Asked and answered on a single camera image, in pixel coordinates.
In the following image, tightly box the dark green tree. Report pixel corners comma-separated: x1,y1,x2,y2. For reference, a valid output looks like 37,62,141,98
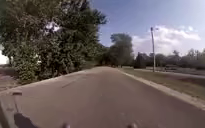
99,32,135,67

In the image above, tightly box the grey asphalt road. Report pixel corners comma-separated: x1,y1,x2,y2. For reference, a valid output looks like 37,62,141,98
0,65,205,128

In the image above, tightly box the street light pole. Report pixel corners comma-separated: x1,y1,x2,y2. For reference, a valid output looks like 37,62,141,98
150,26,159,73

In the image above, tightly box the large green tree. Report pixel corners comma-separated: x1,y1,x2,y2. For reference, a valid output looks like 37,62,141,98
0,0,108,84

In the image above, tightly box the pale concrete kerb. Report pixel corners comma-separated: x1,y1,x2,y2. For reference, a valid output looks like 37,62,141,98
117,67,205,117
0,67,93,97

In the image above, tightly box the grass verge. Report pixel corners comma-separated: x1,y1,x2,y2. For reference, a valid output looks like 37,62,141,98
121,67,205,104

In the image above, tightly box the row of trees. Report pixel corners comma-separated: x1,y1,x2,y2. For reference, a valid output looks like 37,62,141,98
133,46,205,72

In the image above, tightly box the grey side road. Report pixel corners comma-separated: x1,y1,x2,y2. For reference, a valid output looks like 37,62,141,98
134,67,205,80

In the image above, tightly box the grey paved lot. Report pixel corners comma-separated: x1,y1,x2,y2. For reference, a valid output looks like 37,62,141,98
0,66,22,93

